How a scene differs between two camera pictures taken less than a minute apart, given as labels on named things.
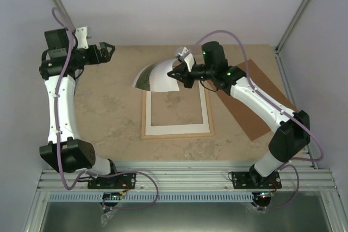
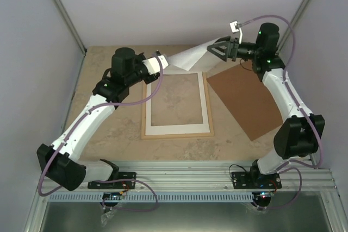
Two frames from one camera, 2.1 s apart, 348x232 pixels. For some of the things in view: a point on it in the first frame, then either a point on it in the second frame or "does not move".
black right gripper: (183, 75) to (231, 49)
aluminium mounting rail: (188, 175) does not move
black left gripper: (105, 57) to (156, 75)
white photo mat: (160, 130) does not move
